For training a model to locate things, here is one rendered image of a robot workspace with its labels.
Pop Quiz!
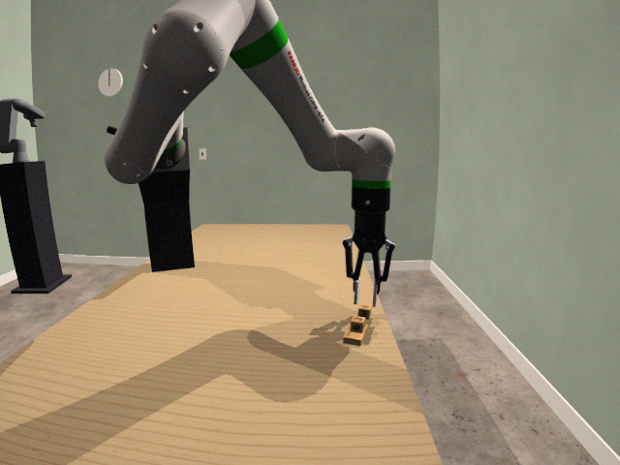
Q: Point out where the tan cube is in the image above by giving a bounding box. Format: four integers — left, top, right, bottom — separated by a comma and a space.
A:
350, 316, 365, 333
358, 304, 372, 320

